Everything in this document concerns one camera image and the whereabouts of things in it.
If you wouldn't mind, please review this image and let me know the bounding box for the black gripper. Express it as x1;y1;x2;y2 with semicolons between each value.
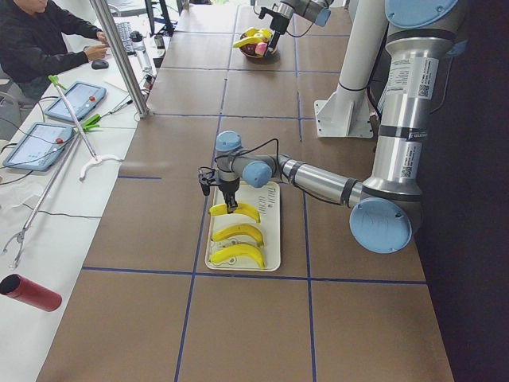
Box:
219;181;239;214
267;14;289;53

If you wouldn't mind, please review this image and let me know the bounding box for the yellow banana basket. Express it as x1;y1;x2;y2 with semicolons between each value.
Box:
233;34;266;48
208;202;261;223

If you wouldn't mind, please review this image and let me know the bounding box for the yellow banana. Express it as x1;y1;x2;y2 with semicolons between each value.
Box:
211;224;265;248

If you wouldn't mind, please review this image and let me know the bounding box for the yellow banana carried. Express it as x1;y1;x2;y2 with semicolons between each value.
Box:
209;243;265;269

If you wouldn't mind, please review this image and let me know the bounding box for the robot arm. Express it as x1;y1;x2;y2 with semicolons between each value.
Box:
200;1;468;254
258;0;332;55

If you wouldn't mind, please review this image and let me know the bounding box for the wicker fruit basket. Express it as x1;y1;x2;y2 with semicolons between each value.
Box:
235;33;277;60

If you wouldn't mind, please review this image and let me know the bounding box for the yellow lemon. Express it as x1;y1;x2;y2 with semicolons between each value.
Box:
243;27;272;40

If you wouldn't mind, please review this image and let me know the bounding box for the pink apple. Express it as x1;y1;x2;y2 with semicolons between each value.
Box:
254;42;267;57

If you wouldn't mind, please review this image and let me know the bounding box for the white bear tray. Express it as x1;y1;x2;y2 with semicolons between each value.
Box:
204;181;281;271

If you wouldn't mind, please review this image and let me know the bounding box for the clear water bottle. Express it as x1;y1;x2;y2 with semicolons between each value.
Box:
130;30;153;74

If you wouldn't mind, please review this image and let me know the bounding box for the black computer mouse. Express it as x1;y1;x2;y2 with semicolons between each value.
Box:
91;59;109;70

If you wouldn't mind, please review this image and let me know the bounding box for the blue teach pendant far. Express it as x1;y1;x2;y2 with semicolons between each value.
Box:
44;81;107;123

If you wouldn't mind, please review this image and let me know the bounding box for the blue teach pendant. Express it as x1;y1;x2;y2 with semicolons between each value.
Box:
2;122;74;172
44;81;107;123

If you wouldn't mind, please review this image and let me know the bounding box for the blue teach pendant near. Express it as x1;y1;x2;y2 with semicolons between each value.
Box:
2;122;74;172

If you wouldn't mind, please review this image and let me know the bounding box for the long metal grabber tool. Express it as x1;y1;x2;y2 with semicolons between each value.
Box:
2;134;80;270

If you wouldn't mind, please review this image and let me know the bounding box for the red cylinder bottle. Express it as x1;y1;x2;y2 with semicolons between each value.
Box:
1;274;62;312

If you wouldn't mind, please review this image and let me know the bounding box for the seated person black jacket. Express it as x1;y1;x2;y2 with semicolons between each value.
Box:
1;1;108;99

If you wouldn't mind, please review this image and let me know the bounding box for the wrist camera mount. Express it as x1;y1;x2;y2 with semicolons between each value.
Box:
198;166;219;197
258;6;282;20

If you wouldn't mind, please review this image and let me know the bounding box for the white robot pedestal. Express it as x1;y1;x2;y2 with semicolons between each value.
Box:
314;0;388;138

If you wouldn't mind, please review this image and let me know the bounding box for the aluminium frame post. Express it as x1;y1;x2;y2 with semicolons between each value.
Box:
90;0;150;119

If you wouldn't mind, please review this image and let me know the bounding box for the green handled grabber tool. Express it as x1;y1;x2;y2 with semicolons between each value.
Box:
49;75;122;181

